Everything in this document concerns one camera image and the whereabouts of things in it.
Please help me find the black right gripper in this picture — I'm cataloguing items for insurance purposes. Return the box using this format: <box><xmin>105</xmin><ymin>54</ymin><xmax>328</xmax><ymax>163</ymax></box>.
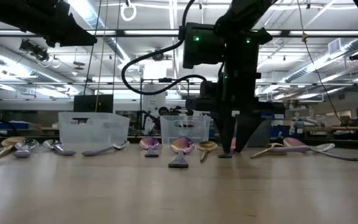
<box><xmin>186</xmin><ymin>62</ymin><xmax>286</xmax><ymax>156</ymax></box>

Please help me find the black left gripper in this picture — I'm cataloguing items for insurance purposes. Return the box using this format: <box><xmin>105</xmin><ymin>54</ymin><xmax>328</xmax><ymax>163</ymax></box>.
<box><xmin>19</xmin><ymin>0</ymin><xmax>98</xmax><ymax>48</ymax></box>

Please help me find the iridescent purple teal spoon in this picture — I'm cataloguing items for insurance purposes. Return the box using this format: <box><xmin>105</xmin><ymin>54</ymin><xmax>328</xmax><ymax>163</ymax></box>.
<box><xmin>283</xmin><ymin>137</ymin><xmax>358</xmax><ymax>162</ymax></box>
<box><xmin>168</xmin><ymin>137</ymin><xmax>196</xmax><ymax>169</ymax></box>
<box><xmin>218</xmin><ymin>136</ymin><xmax>239</xmax><ymax>159</ymax></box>
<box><xmin>139</xmin><ymin>136</ymin><xmax>160</xmax><ymax>158</ymax></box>

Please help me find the small clear plastic bin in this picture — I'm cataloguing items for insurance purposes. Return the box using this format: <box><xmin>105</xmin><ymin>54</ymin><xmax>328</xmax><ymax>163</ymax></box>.
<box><xmin>159</xmin><ymin>114</ymin><xmax>211</xmax><ymax>146</ymax></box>

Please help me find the black monitor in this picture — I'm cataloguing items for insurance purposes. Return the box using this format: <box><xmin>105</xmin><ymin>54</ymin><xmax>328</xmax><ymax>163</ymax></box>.
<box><xmin>73</xmin><ymin>94</ymin><xmax>114</xmax><ymax>113</ymax></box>

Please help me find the person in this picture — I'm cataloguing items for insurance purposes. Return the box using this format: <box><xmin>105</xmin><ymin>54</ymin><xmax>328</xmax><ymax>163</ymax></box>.
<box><xmin>158</xmin><ymin>106</ymin><xmax>171</xmax><ymax>125</ymax></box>

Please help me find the white poster panel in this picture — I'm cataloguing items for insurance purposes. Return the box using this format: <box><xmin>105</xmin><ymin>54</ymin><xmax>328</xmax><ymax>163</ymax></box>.
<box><xmin>142</xmin><ymin>84</ymin><xmax>167</xmax><ymax>118</ymax></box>

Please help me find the black ceiling spotlight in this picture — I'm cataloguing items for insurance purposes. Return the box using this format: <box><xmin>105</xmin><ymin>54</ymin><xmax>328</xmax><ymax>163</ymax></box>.
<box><xmin>152</xmin><ymin>48</ymin><xmax>165</xmax><ymax>62</ymax></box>

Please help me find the large clear plastic bin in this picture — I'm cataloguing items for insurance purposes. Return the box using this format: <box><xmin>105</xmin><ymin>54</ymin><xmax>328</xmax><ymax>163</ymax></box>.
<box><xmin>58</xmin><ymin>111</ymin><xmax>131</xmax><ymax>146</ymax></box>

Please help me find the blue storage bin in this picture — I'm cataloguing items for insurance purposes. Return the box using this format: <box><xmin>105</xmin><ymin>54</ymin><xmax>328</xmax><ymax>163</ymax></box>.
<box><xmin>0</xmin><ymin>121</ymin><xmax>30</xmax><ymax>130</ymax></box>

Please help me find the wooden workbench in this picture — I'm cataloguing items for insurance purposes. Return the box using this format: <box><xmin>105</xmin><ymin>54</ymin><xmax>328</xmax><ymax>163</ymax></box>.
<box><xmin>303</xmin><ymin>126</ymin><xmax>358</xmax><ymax>132</ymax></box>

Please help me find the white vent grille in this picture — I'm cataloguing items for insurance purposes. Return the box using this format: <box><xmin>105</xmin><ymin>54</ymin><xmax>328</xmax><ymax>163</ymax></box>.
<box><xmin>328</xmin><ymin>38</ymin><xmax>342</xmax><ymax>55</ymax></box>

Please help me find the black ceiling camera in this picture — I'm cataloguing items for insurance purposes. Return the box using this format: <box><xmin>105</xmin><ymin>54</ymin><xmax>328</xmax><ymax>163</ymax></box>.
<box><xmin>19</xmin><ymin>39</ymin><xmax>50</xmax><ymax>62</ymax></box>

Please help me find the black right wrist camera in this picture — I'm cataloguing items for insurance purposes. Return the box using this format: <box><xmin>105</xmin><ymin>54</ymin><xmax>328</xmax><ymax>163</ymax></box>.
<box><xmin>200</xmin><ymin>80</ymin><xmax>220</xmax><ymax>98</ymax></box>

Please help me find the black overhead frame bar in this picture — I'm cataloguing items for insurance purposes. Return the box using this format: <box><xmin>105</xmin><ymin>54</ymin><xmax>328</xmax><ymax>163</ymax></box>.
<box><xmin>0</xmin><ymin>29</ymin><xmax>358</xmax><ymax>39</ymax></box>

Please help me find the white hanging ring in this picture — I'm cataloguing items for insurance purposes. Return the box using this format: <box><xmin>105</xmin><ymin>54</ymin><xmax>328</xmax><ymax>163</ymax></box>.
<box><xmin>120</xmin><ymin>0</ymin><xmax>137</xmax><ymax>22</ymax></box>

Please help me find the black metal stand frame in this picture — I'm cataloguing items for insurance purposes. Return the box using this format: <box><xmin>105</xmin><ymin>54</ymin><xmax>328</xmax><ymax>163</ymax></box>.
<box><xmin>140</xmin><ymin>77</ymin><xmax>190</xmax><ymax>138</ymax></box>

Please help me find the black hanging cable yellow tag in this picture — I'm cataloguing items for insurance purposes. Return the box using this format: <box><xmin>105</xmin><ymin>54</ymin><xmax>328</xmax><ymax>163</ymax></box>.
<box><xmin>296</xmin><ymin>0</ymin><xmax>344</xmax><ymax>125</ymax></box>

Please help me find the black aluminium table frame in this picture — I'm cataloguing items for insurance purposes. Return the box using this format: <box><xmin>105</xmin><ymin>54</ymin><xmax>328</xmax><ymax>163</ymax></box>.
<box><xmin>0</xmin><ymin>134</ymin><xmax>358</xmax><ymax>152</ymax></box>

